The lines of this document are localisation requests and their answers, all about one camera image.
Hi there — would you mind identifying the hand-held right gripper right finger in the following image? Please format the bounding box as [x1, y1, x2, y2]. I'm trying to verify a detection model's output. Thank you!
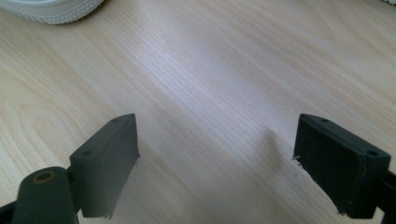
[292, 113, 391, 219]

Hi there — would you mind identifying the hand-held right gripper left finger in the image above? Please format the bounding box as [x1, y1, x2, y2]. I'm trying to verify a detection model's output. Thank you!
[69, 113, 141, 219]

